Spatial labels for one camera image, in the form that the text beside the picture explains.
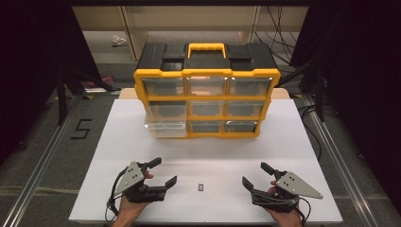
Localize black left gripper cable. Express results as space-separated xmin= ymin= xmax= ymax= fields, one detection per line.
xmin=105 ymin=167 xmax=128 ymax=223

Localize black metal stand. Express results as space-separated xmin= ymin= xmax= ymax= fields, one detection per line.
xmin=277 ymin=61 xmax=326 ymax=123
xmin=56 ymin=62 xmax=122 ymax=126

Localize hanging black cables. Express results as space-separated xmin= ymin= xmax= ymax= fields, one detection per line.
xmin=253 ymin=5 xmax=301 ymax=65

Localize beige shelf unit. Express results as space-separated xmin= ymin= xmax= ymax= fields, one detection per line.
xmin=72 ymin=5 xmax=309 ymax=61

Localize crumpled white cloth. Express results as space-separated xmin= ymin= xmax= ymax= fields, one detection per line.
xmin=111 ymin=34 xmax=129 ymax=48

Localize clear pulled-out drawer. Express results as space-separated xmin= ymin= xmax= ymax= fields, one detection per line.
xmin=144 ymin=120 xmax=188 ymax=138

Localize wooden board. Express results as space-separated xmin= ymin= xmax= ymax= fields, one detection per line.
xmin=118 ymin=87 xmax=291 ymax=100

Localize person's left hand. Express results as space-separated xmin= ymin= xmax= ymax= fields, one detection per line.
xmin=113 ymin=170 xmax=155 ymax=223

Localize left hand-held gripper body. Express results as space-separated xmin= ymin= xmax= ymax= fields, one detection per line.
xmin=113 ymin=161 xmax=167 ymax=203

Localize clear plastic drawer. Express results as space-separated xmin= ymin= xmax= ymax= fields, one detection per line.
xmin=148 ymin=100 xmax=187 ymax=123
xmin=189 ymin=100 xmax=226 ymax=117
xmin=223 ymin=120 xmax=259 ymax=133
xmin=226 ymin=100 xmax=266 ymax=118
xmin=229 ymin=77 xmax=272 ymax=96
xmin=142 ymin=78 xmax=185 ymax=96
xmin=187 ymin=77 xmax=229 ymax=96

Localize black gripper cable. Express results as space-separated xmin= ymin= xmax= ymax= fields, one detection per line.
xmin=105 ymin=167 xmax=128 ymax=223
xmin=295 ymin=196 xmax=313 ymax=227

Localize pink object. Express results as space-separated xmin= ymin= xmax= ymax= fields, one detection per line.
xmin=87 ymin=75 xmax=114 ymax=88

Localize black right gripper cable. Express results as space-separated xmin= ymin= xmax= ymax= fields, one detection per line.
xmin=295 ymin=196 xmax=313 ymax=227

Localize person's right hand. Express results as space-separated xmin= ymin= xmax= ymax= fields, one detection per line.
xmin=265 ymin=180 xmax=305 ymax=225

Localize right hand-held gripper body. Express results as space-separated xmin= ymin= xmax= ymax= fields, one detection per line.
xmin=251 ymin=170 xmax=324 ymax=214

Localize dark curtain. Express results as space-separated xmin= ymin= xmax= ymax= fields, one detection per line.
xmin=289 ymin=0 xmax=401 ymax=206
xmin=0 ymin=0 xmax=103 ymax=166

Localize metal floor rail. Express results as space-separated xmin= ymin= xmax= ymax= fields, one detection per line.
xmin=0 ymin=94 xmax=83 ymax=227
xmin=302 ymin=94 xmax=381 ymax=227

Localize yellow black drawer organizer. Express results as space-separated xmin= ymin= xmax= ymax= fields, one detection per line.
xmin=132 ymin=42 xmax=282 ymax=140

